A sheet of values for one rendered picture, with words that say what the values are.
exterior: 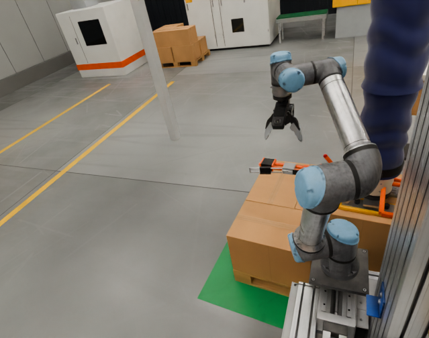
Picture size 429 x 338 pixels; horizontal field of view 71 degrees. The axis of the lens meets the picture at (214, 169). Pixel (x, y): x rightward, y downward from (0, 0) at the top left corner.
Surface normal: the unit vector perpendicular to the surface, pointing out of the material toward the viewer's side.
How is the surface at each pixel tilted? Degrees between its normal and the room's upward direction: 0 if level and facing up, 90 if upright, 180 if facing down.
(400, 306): 90
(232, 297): 0
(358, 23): 90
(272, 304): 0
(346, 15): 90
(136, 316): 0
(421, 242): 90
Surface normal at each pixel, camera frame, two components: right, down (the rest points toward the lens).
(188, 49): -0.36, 0.58
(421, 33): 0.06, 0.27
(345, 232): -0.04, -0.83
